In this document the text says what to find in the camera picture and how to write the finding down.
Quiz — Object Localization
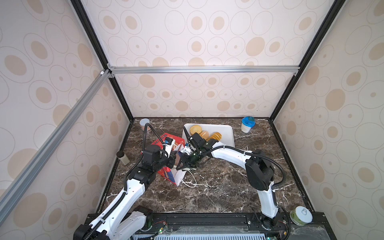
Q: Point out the oval fake bread roll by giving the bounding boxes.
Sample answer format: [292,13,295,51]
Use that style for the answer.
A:
[199,131,210,140]

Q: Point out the round fake bread bun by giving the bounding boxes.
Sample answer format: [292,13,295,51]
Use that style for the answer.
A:
[189,125,203,135]

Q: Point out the ridged fake bread stack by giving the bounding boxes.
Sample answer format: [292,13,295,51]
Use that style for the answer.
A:
[209,132,222,141]

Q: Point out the red paper gift bag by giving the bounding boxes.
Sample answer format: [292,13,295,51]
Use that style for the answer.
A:
[152,133,186,186]

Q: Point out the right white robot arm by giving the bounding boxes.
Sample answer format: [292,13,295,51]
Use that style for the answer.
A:
[177,127,287,231]

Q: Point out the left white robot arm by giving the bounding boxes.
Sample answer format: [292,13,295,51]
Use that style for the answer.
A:
[73,123,177,240]

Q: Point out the white rectangular tray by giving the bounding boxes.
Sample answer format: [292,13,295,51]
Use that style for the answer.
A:
[184,124,235,147]

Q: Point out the small brown bottle black cap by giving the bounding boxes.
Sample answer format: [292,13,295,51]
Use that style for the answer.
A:
[116,151,130,166]

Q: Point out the clear jar pink contents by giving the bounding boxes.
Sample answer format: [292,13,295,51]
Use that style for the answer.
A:
[140,118,150,131]

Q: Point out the white cup blue lid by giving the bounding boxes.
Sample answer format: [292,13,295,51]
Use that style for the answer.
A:
[241,116,255,133]

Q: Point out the green tape roll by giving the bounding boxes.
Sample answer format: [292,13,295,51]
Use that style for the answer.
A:
[290,206,313,226]

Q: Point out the left diagonal aluminium bar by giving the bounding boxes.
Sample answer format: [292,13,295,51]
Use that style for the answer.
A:
[1,69,111,224]

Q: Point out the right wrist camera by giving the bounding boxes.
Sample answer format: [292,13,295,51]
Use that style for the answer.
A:
[181,146,194,155]

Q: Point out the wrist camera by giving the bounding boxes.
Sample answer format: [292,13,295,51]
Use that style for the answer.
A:
[164,137,175,157]
[181,146,194,155]

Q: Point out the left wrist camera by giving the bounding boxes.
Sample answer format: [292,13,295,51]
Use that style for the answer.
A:
[164,137,175,157]

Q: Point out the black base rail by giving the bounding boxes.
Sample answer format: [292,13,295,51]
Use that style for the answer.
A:
[149,212,336,240]

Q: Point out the horizontal aluminium frame bar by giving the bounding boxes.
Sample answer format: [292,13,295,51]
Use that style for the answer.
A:
[110,65,300,74]

